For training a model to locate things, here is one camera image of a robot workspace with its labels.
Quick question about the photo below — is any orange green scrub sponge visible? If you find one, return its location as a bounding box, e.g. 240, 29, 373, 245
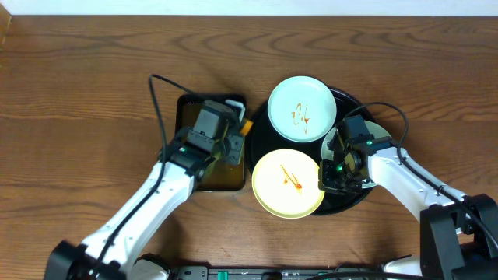
240, 118, 254, 136

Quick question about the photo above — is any yellow plate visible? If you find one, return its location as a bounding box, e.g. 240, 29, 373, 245
251, 149, 324, 219

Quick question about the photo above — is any light green plate rear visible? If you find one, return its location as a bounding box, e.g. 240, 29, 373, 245
268, 76, 338, 143

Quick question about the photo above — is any light green plate right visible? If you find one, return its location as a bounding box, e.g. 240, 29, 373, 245
321, 119, 392, 190

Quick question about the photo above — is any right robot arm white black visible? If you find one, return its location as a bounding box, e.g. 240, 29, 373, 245
318, 137, 497, 279

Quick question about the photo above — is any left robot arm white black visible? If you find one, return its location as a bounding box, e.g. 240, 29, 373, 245
44, 99, 245, 279

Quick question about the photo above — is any black rectangular water tray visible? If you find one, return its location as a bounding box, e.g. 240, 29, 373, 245
175, 94, 245, 191

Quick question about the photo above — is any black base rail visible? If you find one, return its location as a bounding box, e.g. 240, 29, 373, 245
168, 265, 381, 280

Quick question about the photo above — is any round black serving tray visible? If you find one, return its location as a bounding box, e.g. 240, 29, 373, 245
244, 102, 373, 215

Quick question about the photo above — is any light green plate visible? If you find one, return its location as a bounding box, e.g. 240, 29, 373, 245
268, 76, 338, 143
321, 119, 392, 190

